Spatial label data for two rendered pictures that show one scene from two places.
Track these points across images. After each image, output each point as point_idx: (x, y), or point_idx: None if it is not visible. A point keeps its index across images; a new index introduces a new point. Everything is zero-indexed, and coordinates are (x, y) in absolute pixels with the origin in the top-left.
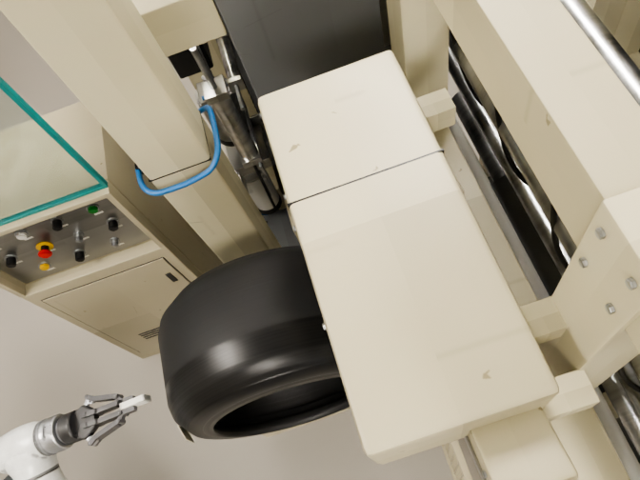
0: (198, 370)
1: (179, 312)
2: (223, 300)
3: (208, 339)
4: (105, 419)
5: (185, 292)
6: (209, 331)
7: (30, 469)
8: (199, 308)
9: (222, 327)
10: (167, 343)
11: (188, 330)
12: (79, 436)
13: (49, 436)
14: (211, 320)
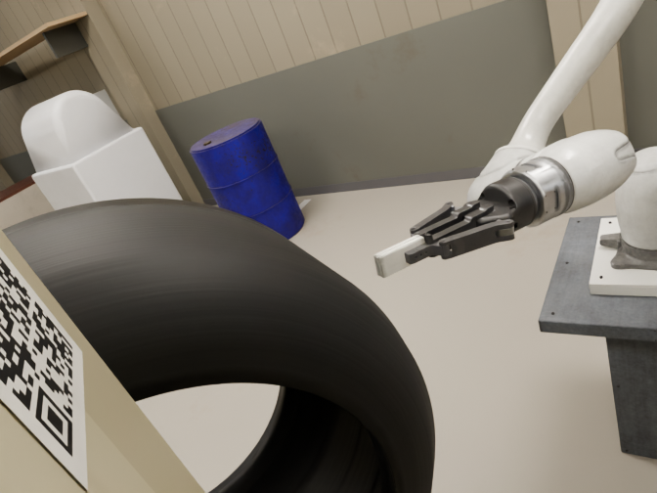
0: (136, 199)
1: (192, 232)
2: (26, 250)
3: (96, 213)
4: (440, 221)
5: (173, 254)
6: (89, 218)
7: (527, 159)
8: (109, 232)
9: (49, 227)
10: (260, 234)
11: (159, 218)
12: (475, 200)
13: (514, 167)
14: (74, 227)
